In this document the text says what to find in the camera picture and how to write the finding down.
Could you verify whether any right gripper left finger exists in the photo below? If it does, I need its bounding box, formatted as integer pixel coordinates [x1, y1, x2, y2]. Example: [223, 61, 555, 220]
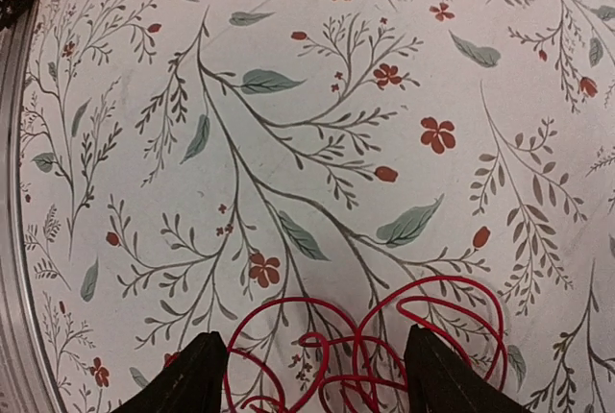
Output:
[114, 331, 229, 413]

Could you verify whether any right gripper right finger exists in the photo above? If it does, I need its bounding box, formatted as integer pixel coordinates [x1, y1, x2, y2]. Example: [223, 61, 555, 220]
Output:
[404, 325, 527, 413]

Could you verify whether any red cable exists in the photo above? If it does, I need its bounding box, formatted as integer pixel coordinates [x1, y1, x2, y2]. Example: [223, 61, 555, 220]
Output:
[223, 276, 509, 413]

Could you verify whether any floral table mat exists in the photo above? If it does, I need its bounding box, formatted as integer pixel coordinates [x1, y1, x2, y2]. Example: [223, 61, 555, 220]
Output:
[19, 0, 614, 412]

